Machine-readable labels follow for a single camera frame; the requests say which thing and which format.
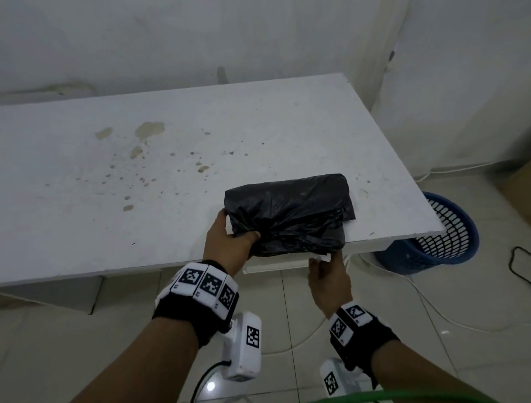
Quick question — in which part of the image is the person's left hand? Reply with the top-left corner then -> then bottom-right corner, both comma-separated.
202,209 -> 262,278

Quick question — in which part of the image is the person's right hand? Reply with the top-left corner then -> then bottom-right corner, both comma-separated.
308,251 -> 353,319

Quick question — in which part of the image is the black plastic bag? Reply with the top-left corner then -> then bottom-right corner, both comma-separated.
224,174 -> 357,257

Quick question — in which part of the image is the person's left forearm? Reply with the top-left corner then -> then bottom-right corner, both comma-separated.
71,317 -> 201,403

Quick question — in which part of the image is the person's right forearm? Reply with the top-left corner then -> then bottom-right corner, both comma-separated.
368,338 -> 503,403

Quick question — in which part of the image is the black right wristband with markers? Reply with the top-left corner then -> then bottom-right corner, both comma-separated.
327,302 -> 401,389

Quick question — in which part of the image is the black wristband with markers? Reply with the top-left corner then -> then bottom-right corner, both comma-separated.
327,302 -> 401,389
152,260 -> 240,349

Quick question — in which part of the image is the black left wristband with markers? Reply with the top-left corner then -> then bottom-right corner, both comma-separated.
152,260 -> 240,349

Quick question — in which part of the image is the blue plastic basket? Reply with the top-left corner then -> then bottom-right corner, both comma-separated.
373,191 -> 481,276

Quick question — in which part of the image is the brown cardboard box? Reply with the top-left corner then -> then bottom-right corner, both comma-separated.
496,161 -> 531,227

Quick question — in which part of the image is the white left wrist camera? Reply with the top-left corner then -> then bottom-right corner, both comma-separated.
219,311 -> 263,382

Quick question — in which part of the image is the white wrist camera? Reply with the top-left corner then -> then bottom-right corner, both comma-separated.
319,357 -> 377,403
219,311 -> 263,382

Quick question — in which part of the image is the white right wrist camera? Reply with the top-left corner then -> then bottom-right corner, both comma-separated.
319,357 -> 377,403

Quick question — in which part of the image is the white cable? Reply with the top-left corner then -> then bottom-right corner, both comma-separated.
261,252 -> 504,356
413,161 -> 513,182

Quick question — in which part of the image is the thin black camera cable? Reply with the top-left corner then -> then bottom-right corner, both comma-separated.
190,360 -> 231,403

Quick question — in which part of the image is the green cable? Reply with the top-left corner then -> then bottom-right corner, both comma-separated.
327,389 -> 500,403

